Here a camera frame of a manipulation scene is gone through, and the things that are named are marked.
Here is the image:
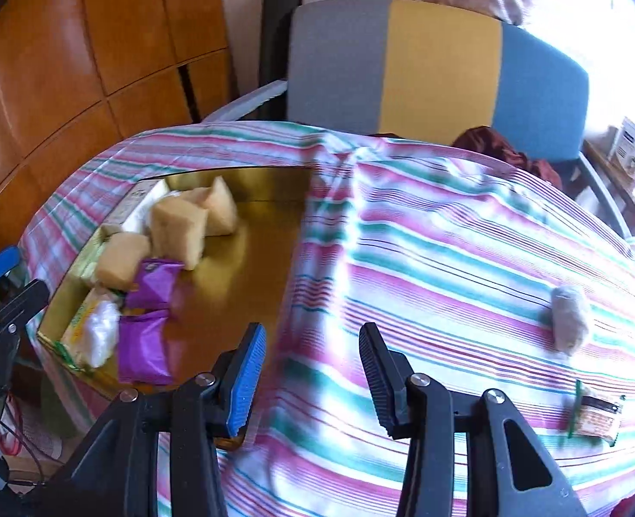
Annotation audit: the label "white boxes on sill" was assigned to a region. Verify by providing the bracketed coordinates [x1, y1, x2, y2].
[608, 115, 635, 178]

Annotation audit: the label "red cable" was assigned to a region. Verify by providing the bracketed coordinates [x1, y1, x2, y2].
[0, 393, 44, 458]

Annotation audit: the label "wooden wardrobe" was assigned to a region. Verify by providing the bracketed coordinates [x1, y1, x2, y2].
[0, 0, 237, 259]

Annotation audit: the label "grey white bundle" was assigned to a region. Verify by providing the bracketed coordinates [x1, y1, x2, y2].
[550, 285, 593, 356]

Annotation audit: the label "gold tin tray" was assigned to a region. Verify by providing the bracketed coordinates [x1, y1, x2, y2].
[36, 166, 313, 450]

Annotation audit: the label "white soap box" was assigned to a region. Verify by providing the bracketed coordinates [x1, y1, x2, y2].
[102, 179, 170, 238]

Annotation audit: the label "black rolled mat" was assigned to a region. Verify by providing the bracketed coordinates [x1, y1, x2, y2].
[258, 0, 302, 122]

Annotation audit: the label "grey yellow blue chair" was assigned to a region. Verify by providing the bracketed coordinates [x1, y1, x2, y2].
[202, 0, 633, 238]

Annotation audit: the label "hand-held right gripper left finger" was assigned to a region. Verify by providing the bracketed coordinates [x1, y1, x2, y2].
[53, 322, 269, 517]

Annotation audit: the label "white plastic packet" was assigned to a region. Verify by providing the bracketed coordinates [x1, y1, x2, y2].
[83, 300, 121, 370]

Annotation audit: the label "clear biscuit packet green edge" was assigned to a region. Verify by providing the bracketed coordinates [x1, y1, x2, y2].
[568, 380, 625, 445]

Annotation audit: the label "maroon cloth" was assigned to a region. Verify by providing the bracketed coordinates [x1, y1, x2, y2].
[451, 125, 563, 189]

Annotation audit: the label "wooden side table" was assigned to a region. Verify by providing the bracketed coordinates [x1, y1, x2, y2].
[584, 140, 635, 259]

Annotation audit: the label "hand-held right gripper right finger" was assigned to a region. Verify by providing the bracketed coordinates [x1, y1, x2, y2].
[359, 322, 588, 517]

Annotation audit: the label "striped pink green tablecloth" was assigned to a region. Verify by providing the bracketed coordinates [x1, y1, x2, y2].
[19, 120, 635, 517]

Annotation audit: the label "purple snack packet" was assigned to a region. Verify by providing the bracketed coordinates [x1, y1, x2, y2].
[117, 309, 173, 386]
[126, 258, 185, 310]

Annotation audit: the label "yellow cake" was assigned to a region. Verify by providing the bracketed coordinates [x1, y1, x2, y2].
[94, 231, 151, 292]
[203, 175, 240, 238]
[149, 196, 209, 271]

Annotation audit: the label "green snack packet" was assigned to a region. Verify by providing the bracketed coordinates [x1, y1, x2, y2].
[72, 237, 108, 286]
[59, 288, 114, 372]

